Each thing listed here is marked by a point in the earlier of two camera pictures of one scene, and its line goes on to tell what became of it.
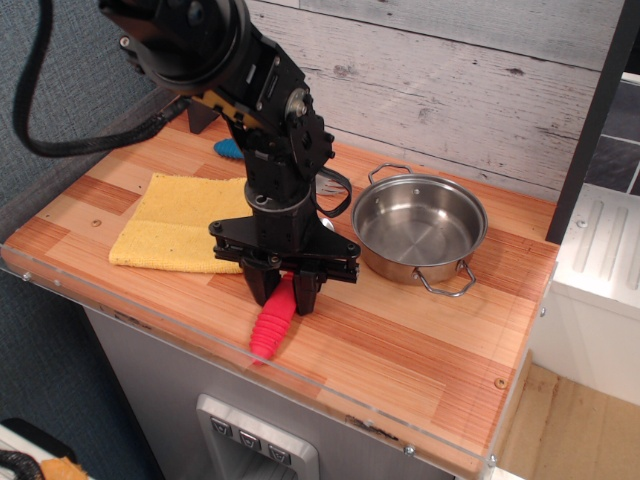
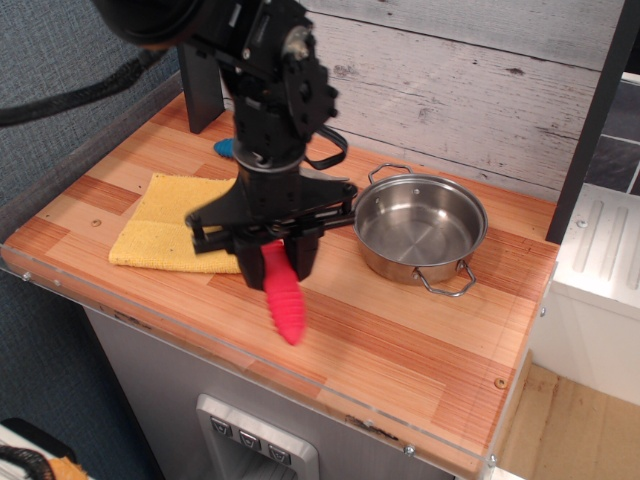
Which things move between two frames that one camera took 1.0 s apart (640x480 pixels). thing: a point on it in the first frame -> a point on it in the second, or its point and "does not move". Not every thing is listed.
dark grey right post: (594, 126) does not move
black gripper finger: (307, 285) -> (301, 251)
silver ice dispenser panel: (241, 445) does not move
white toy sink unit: (590, 326) does not move
